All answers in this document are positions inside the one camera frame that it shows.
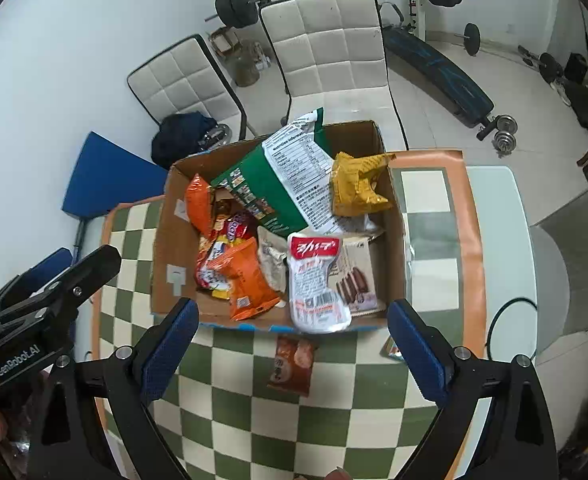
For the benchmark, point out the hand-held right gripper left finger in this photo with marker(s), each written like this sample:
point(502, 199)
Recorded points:
point(166, 355)

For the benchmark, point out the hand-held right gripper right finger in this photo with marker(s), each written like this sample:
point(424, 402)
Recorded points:
point(419, 355)

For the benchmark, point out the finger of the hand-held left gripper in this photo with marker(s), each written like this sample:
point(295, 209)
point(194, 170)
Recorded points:
point(88, 272)
point(48, 272)

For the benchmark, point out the cardboard box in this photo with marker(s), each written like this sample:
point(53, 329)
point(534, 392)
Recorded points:
point(173, 240)

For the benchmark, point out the white biscuit packet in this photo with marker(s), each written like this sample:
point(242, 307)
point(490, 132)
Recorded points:
point(356, 280)

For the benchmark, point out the large orange snack packet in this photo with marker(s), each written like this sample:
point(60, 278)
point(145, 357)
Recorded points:
point(246, 280)

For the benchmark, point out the red and white sausage packet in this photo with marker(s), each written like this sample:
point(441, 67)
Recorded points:
point(314, 285)

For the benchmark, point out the small orange snack packet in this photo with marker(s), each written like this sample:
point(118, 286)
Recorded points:
point(198, 200)

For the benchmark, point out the yellow and red chips bag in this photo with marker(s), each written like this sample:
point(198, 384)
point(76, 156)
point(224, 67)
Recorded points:
point(228, 230)

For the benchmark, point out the small white snack packet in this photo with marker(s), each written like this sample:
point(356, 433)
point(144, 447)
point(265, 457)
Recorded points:
point(271, 255)

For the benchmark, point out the yellow snack packet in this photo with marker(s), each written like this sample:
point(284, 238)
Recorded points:
point(356, 185)

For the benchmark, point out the green and white snack bag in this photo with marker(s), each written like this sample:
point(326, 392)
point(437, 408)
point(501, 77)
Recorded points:
point(246, 180)

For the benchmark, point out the blue snack bar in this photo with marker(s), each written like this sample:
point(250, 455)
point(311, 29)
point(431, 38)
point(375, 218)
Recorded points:
point(390, 347)

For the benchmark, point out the blue cushion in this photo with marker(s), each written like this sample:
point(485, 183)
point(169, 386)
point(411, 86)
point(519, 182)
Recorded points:
point(108, 180)

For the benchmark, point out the brown snack packet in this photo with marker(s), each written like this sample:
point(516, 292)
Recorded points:
point(291, 365)

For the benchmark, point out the green checkered tablecloth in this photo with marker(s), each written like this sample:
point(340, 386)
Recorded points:
point(274, 435)

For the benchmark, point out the black bag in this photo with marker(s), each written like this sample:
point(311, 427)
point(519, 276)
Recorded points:
point(178, 140)

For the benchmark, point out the grey office chair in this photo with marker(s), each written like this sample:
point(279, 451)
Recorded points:
point(579, 270)

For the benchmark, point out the white padded chair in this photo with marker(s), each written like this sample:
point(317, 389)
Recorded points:
point(324, 45)
point(183, 80)

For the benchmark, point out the plastic jar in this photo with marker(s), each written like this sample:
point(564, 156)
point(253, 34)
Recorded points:
point(246, 67)

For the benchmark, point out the black sit-up bench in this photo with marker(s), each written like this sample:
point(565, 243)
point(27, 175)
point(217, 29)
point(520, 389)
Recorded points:
point(439, 70)

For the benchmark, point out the small black barbell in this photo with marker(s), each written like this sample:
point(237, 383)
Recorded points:
point(471, 39)

